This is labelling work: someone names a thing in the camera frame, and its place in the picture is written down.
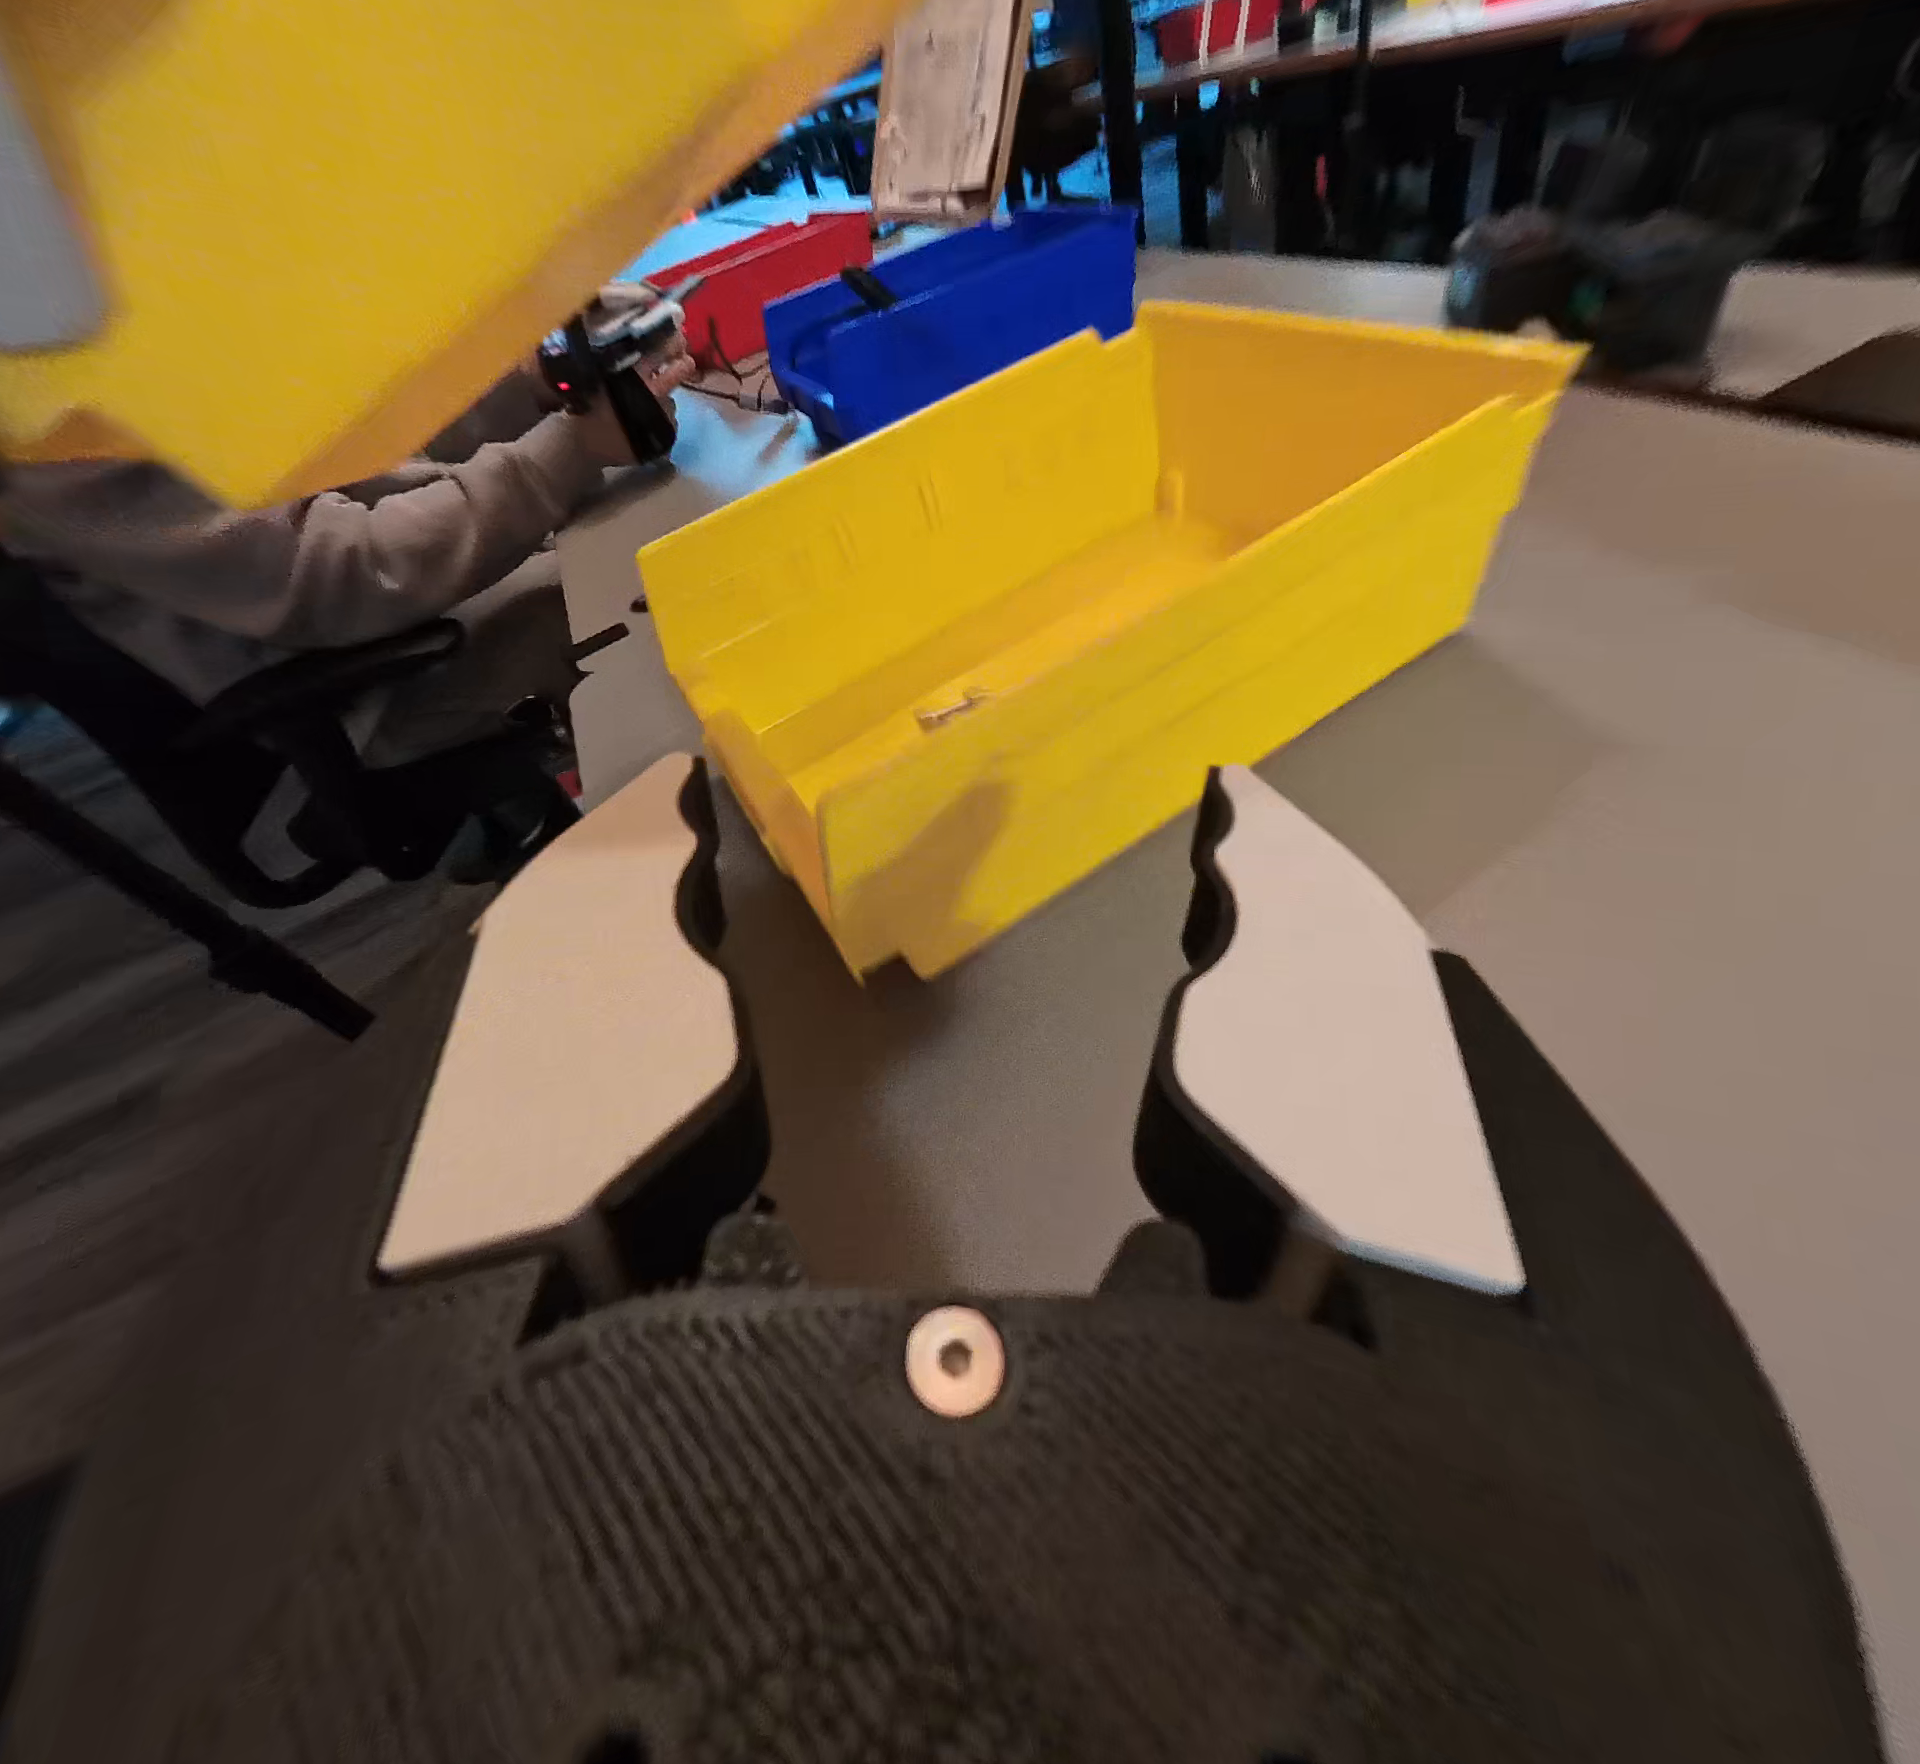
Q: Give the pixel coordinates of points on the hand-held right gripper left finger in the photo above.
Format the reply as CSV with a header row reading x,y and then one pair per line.
x,y
586,1045

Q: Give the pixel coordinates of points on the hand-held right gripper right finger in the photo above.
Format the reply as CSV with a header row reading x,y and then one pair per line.
x,y
1336,1045

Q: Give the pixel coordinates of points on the yellow divided plastic bin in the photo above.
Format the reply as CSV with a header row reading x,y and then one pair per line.
x,y
375,144

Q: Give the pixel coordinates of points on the grey desk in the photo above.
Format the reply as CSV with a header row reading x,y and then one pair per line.
x,y
1649,744

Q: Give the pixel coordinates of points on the wood-edged work desk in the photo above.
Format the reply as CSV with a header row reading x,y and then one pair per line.
x,y
1501,33

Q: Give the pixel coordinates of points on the red plastic bin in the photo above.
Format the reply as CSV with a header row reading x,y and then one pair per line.
x,y
780,278

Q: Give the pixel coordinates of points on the black battery charger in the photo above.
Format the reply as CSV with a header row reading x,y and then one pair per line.
x,y
1649,295
1506,272

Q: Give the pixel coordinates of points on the blue plastic bin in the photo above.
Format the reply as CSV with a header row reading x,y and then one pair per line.
x,y
960,325

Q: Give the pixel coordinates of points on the black support column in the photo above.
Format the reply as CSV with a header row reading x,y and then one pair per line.
x,y
1113,38

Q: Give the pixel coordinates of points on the tall wooden document stand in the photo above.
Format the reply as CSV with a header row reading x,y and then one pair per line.
x,y
960,68

